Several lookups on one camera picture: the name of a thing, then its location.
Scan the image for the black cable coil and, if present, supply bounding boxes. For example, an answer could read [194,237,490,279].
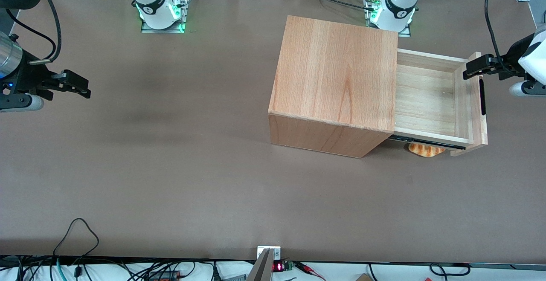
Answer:
[428,263,472,276]

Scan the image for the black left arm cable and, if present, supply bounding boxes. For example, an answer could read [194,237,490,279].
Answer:
[485,0,513,72]

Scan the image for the wooden cabinet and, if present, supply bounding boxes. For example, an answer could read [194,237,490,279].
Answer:
[268,15,398,159]

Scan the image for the toy croissant bread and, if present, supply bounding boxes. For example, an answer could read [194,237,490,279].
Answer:
[408,143,446,158]

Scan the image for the thin black looped cable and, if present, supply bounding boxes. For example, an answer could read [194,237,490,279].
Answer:
[53,218,100,258]

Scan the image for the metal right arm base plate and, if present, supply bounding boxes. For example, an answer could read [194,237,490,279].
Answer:
[141,0,191,34]

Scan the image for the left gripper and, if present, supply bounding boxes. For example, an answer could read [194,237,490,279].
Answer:
[462,25,546,82]

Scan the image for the wooden drawer with black handle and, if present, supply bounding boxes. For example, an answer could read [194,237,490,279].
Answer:
[386,49,488,157]

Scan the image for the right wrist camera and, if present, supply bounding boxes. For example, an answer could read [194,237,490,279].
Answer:
[0,95,45,113]

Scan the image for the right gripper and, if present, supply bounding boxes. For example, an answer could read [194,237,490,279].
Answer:
[0,53,91,102]

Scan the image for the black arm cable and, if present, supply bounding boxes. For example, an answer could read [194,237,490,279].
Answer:
[485,0,513,72]
[6,0,63,65]

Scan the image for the red clip leads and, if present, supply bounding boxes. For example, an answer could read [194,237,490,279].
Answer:
[294,261,326,281]

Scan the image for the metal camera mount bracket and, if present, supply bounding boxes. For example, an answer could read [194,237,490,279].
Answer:
[246,246,282,281]

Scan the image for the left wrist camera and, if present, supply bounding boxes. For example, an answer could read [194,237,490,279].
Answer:
[509,80,546,98]

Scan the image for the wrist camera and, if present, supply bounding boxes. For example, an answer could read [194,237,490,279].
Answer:
[509,80,546,98]
[0,95,45,113]

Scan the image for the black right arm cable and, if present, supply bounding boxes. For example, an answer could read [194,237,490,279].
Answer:
[6,0,63,65]

